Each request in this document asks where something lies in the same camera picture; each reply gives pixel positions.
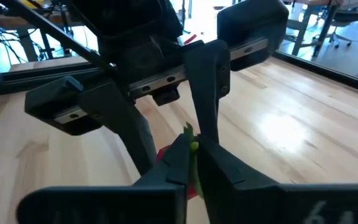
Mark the black office chair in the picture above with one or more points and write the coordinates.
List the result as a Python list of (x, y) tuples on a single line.
[(345, 15)]

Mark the red strawberry with leafy top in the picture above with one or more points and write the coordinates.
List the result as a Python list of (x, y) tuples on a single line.
[(194, 145)]

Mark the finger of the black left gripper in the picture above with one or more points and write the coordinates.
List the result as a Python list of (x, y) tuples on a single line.
[(123, 118), (207, 81)]

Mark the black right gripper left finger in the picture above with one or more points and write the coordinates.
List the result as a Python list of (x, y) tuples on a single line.
[(120, 205)]

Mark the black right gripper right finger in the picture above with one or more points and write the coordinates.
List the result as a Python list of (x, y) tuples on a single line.
[(259, 202)]

